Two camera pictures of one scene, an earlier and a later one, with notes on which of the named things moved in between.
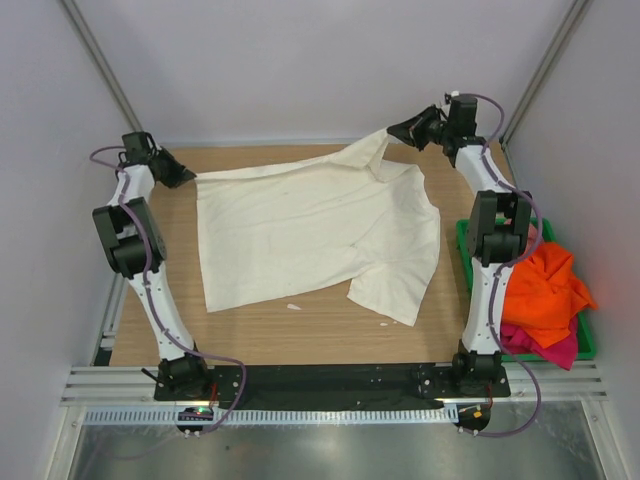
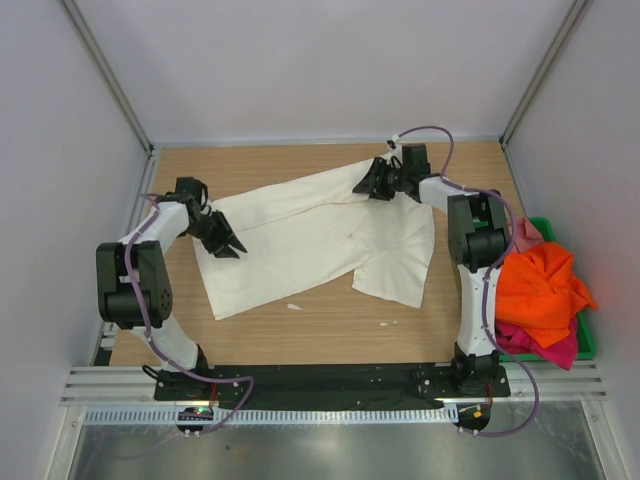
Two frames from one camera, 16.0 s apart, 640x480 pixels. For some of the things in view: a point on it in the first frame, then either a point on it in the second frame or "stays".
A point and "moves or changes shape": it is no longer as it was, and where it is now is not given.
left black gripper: [180, 174] -> [218, 246]
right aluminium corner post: [577, 16] stays
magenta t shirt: [564, 352] stays
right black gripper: [412, 130] -> [369, 184]
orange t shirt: [543, 295] stays
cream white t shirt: [273, 227] moves or changes shape
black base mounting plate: [333, 383] stays
